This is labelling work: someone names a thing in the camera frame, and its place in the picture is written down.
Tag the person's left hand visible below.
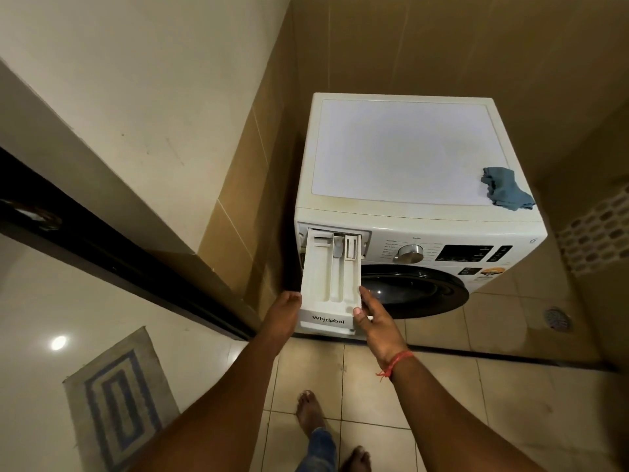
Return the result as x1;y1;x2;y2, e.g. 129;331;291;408
259;290;303;351

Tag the person's right hand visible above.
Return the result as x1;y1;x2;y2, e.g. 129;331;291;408
352;285;412;373

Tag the white washing machine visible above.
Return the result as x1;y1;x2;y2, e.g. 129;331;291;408
293;92;549;338

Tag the blue cloth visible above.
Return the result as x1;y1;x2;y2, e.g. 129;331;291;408
480;166;537;212

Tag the person's left forearm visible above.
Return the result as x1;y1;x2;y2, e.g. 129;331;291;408
130;336;281;472

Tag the person's right forearm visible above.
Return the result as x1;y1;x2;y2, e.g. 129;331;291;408
391;356;546;472

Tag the person's left foot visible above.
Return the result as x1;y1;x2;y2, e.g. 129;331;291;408
295;389;329;439

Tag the person's foot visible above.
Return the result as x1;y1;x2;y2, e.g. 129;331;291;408
341;445;373;472
295;389;329;439

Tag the person's right foot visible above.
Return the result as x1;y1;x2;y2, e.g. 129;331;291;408
341;445;373;472

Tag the red thread wristband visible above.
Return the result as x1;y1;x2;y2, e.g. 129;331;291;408
375;349;417;383

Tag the round steel floor drain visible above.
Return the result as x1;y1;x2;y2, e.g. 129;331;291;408
544;306;573;334

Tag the grey blue-striped floor mat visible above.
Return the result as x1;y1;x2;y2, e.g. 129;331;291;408
62;326;181;472

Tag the dark door frame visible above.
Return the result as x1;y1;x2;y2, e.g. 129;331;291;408
0;146;257;342

